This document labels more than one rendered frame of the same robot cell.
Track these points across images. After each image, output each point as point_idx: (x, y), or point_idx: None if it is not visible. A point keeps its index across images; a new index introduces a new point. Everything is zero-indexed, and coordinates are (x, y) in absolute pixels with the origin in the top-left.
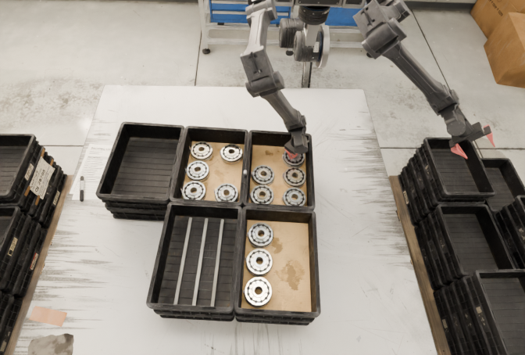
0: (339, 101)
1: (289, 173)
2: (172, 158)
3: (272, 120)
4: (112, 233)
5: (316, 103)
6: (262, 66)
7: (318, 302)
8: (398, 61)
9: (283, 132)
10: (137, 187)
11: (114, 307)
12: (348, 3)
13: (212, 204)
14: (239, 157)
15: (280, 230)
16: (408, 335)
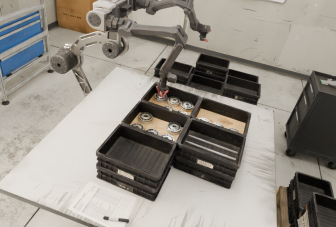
0: (119, 76)
1: (171, 101)
2: (132, 145)
3: (115, 104)
4: (165, 205)
5: (114, 84)
6: (183, 32)
7: (245, 111)
8: (193, 12)
9: (149, 89)
10: (147, 168)
11: (219, 212)
12: (128, 12)
13: (186, 127)
14: (151, 114)
15: (201, 117)
16: (250, 109)
